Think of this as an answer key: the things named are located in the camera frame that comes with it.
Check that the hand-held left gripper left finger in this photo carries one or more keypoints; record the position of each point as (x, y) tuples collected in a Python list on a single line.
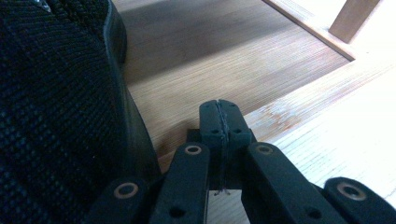
[(211, 124)]

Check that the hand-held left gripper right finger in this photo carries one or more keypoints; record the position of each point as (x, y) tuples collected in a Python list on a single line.
[(235, 121)]

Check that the wooden three-tier shoe rack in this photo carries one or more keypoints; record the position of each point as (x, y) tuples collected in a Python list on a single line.
[(218, 56)]

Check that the black slip-on shoe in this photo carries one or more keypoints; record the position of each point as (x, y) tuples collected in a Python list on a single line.
[(56, 109)]

